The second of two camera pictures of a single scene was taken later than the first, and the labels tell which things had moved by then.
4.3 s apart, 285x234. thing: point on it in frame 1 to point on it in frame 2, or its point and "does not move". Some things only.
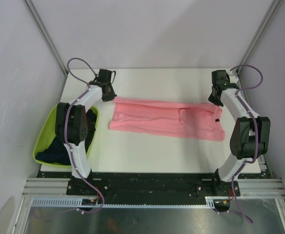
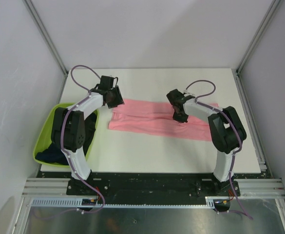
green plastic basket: (48, 133) does not move
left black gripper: (112, 95) to (119, 101)
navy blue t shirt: (57, 153) does not move
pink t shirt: (167, 119) does not move
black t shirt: (91, 117) does not move
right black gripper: (214, 100) to (180, 120)
